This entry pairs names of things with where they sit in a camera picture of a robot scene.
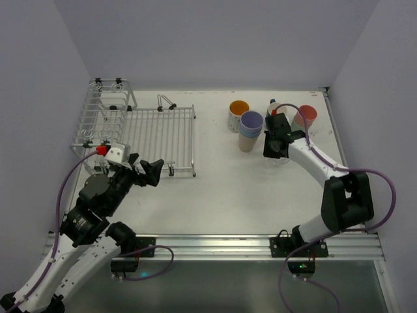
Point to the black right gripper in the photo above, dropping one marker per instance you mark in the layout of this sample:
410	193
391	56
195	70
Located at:
277	122

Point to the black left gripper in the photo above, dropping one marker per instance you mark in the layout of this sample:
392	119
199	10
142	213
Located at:
139	171

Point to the purple plastic cup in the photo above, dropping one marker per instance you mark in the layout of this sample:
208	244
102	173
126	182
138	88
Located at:
251	121

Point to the blue plastic cup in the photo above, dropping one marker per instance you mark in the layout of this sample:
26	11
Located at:
249	134

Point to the beige plastic cup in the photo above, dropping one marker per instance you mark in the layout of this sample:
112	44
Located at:
246	144

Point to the dark blue ceramic mug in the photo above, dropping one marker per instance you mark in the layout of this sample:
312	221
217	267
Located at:
272	108

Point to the pink plastic cup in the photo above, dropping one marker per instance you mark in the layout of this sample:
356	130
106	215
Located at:
307	113

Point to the floral white mug orange inside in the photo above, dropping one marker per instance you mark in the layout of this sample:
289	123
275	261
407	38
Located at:
236	109

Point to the green plastic cup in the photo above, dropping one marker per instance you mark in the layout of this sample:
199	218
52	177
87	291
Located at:
298	124

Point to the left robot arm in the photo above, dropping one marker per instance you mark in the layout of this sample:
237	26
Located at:
86	239

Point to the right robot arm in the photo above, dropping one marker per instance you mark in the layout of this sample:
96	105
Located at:
346	199

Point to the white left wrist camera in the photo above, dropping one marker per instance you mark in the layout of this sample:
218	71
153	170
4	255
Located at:
118	153

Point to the silver wire dish rack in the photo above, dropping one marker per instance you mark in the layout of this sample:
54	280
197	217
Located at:
152	125

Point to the aluminium mounting rail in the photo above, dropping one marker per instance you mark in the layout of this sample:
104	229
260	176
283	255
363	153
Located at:
346	247

